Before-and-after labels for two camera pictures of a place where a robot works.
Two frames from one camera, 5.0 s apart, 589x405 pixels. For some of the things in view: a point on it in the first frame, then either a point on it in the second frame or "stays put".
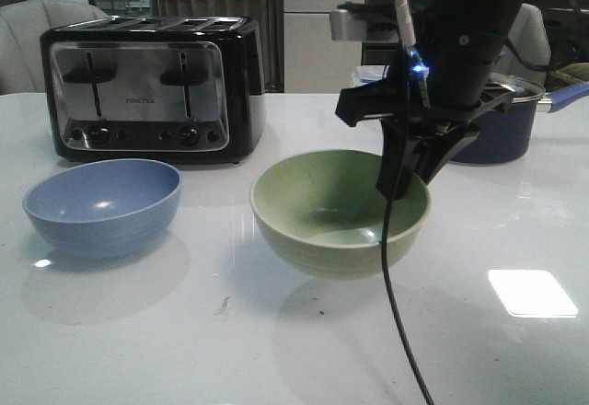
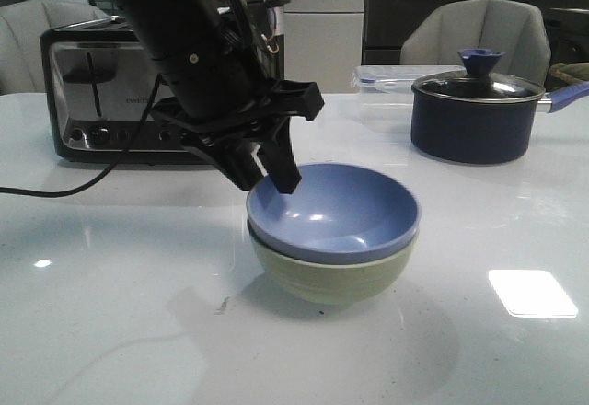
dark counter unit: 390,17 stays put
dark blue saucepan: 504,135 stays put
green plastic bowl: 322,214 to 338,283
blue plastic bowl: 105,208 to 339,214
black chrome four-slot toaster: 155,89 stays put
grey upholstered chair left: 22,24 stays put
